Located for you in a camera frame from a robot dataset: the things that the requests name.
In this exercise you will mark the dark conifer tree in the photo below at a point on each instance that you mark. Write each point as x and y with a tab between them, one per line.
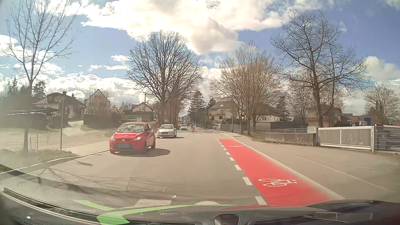
197	104

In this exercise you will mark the traffic island sign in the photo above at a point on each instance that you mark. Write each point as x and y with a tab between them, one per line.
193	126

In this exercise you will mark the beige house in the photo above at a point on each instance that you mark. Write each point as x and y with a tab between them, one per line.
220	112

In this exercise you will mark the white car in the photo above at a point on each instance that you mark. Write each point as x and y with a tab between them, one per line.
184	127

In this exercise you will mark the silver car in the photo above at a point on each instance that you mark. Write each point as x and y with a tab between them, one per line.
166	131

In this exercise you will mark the large bare tree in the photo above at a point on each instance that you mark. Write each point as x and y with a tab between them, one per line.
163	93

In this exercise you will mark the metal fence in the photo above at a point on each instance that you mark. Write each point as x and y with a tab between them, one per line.
240	128

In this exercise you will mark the grey asphalt road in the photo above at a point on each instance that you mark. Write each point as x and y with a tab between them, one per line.
193	156

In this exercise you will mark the white house with red roof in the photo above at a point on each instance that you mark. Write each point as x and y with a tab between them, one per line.
142	107

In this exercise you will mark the red car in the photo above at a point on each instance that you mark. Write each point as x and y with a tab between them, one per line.
132	137

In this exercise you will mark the road markings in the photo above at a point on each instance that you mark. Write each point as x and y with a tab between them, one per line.
247	181

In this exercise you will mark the red cycle lane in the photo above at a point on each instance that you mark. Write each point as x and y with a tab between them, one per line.
265	168

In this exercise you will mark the dark hedge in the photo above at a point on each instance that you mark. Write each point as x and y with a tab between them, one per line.
101	120

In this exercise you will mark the white gabled house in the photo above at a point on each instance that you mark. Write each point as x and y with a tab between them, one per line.
97	100

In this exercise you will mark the tall bare tree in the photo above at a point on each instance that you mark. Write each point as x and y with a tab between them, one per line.
317	93

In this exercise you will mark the house with brown roof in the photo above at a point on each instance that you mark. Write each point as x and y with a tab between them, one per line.
325	116

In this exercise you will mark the car's own bonnet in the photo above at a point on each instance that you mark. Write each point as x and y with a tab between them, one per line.
281	214

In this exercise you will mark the house with dark roof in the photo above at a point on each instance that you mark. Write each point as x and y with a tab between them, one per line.
67	104

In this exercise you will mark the road sign on pole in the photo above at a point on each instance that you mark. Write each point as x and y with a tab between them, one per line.
61	118

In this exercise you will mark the white metal gate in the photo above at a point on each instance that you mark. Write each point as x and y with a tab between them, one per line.
345	137

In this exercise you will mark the thin bare tree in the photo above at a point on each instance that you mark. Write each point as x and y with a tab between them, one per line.
28	93

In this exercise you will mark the dark carport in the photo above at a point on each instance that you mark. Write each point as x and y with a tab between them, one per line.
26	118

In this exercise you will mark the lamp post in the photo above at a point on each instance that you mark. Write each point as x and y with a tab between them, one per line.
231	106

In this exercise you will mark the grey concrete wall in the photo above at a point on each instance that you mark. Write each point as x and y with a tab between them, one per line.
289	138

